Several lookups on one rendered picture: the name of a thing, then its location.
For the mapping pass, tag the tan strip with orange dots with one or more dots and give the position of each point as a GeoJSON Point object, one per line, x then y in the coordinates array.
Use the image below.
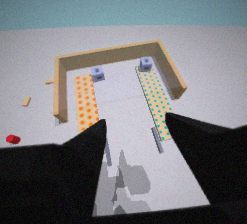
{"type": "Point", "coordinates": [86, 117]}

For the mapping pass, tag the tan strip with teal polka dots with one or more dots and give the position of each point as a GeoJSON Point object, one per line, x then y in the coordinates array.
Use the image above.
{"type": "Point", "coordinates": [159, 106]}

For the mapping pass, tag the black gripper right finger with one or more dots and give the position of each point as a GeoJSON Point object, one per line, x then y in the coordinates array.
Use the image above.
{"type": "Point", "coordinates": [216, 155]}

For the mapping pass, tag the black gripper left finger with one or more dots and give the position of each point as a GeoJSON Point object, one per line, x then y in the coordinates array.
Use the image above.
{"type": "Point", "coordinates": [74, 165]}

